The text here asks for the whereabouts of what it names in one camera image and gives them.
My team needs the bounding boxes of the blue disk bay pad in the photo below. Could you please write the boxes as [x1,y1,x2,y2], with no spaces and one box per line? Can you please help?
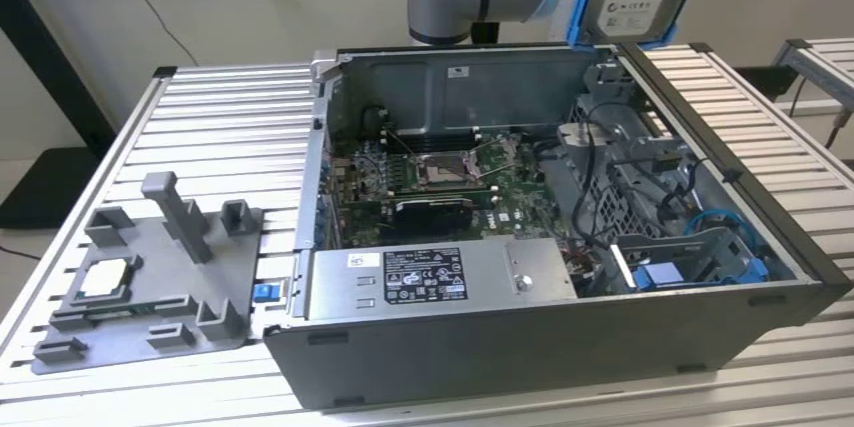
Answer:
[632,262,683,292]

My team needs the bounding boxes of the metal slat side table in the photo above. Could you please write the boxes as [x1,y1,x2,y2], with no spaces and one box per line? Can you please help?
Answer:
[772,38,854,114]

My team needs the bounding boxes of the grey power supply unit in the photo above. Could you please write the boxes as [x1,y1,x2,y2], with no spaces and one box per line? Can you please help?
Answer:
[305,238,579,321]

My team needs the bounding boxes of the grey metal drive cage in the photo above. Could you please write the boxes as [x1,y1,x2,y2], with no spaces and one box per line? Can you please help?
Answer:
[537,62,800,299]

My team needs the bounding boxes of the green motherboard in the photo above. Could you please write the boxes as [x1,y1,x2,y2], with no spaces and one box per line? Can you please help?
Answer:
[325,129,572,251]

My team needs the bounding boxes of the CPU socket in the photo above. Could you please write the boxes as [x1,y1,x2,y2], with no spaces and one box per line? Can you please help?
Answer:
[413,151,468,186]

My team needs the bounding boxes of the black graphics card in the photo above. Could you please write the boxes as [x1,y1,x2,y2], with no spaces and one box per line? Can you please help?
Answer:
[389,198,476,243]

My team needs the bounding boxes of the silver CPU chip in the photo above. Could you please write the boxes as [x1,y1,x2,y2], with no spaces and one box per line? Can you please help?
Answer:
[70,259,134,301]

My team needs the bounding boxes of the green RAM stick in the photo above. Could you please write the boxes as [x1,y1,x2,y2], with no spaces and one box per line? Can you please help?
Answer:
[78,298,192,322]

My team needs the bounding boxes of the grey plastic parts rack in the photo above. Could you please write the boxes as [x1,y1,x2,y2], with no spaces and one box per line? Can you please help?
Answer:
[29,170,265,376]

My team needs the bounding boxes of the metal socket cover frame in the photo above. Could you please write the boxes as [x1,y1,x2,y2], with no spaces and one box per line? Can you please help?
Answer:
[462,139,520,174]

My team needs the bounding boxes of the light blue wire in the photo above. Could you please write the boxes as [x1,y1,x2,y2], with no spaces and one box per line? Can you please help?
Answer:
[685,208,759,259]

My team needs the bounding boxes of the thin metal locking lever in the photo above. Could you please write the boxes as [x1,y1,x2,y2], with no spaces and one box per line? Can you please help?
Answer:
[389,129,421,157]

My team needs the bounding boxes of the black open PC case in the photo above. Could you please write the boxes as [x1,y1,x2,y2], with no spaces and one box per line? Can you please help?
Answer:
[262,39,854,416]

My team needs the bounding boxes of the black wire with connector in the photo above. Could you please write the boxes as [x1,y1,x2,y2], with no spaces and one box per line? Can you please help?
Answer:
[609,149,708,228]

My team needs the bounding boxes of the black floor mat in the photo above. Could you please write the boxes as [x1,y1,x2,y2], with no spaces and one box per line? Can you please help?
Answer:
[0,145,98,230]

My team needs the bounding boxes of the grey disk bay bracket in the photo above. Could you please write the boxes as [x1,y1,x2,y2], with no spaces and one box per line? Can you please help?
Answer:
[607,225,768,294]

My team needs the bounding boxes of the long black looping wire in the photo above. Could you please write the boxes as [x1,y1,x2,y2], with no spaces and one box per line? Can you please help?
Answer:
[571,99,652,251]

